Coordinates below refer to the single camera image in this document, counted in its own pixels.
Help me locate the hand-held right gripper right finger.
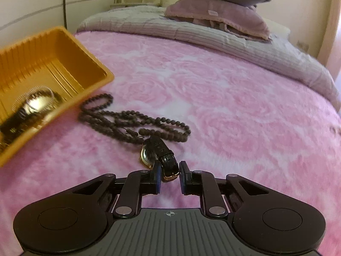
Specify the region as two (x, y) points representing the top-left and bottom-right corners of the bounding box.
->
(179, 161), (269, 218)

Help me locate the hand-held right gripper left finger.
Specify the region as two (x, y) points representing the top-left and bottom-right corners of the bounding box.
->
(72, 163), (162, 218)

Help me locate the gold watch black leather strap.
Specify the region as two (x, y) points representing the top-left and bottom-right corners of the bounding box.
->
(139, 135), (180, 183)

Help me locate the black wristwatch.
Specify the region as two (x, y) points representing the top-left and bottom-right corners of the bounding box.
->
(0, 86), (65, 140)

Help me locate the orange plastic tray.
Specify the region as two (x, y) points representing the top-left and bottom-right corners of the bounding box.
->
(0, 26), (115, 168)

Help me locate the pink rose blanket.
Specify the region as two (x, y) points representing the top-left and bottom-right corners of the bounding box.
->
(0, 31), (341, 246)

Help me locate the striped grey duvet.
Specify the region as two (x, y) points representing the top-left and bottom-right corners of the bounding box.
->
(77, 6), (341, 112)

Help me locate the mauve pillow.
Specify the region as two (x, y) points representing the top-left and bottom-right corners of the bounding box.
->
(164, 0), (272, 41)

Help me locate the pink curtain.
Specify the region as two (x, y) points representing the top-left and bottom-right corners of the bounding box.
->
(327, 3), (341, 82)

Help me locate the cream wardrobe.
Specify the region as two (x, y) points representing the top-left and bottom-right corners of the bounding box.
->
(0, 0), (118, 49)

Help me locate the long dark bead necklace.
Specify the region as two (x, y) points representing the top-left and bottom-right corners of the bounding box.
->
(78, 93), (192, 145)

